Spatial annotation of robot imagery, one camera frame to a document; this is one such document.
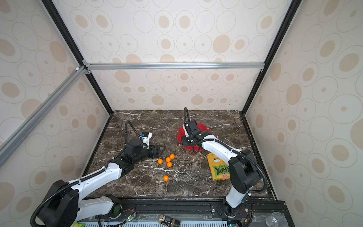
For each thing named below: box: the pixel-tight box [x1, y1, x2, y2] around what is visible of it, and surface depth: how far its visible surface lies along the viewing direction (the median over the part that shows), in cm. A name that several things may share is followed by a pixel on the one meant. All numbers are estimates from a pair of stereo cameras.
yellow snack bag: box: [206, 152, 231, 181], surface depth 89 cm
